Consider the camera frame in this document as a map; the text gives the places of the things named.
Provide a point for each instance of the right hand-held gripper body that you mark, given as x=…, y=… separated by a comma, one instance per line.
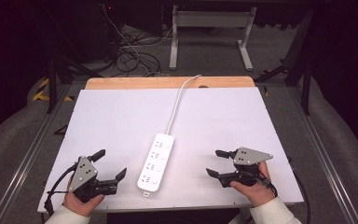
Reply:
x=249, y=156

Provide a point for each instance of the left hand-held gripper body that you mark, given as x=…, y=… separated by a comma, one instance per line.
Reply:
x=82, y=173

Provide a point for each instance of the person's left hand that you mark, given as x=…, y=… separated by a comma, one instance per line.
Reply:
x=80, y=205

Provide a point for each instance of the person's right hand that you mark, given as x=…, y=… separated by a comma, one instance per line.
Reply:
x=258, y=193

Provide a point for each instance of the white power strip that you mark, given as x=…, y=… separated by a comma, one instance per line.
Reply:
x=156, y=161

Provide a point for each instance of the white table board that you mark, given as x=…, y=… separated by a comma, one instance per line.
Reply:
x=121, y=118

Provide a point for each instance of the yellow black hazard tape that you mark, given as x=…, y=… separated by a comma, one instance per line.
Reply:
x=40, y=96

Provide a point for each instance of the wooden table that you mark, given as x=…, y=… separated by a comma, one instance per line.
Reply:
x=136, y=82

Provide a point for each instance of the black metal stand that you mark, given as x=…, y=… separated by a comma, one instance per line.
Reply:
x=306, y=90
x=52, y=85

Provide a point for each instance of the grey padding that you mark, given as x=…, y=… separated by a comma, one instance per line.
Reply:
x=348, y=161

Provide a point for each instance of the black equipment case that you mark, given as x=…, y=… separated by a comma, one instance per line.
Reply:
x=87, y=31

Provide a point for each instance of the small black bracket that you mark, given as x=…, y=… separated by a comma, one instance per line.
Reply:
x=61, y=130

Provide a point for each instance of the aluminium rail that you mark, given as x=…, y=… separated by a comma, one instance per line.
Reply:
x=21, y=169
x=323, y=158

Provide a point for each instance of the white metal desk frame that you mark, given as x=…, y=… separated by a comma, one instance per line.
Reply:
x=211, y=19

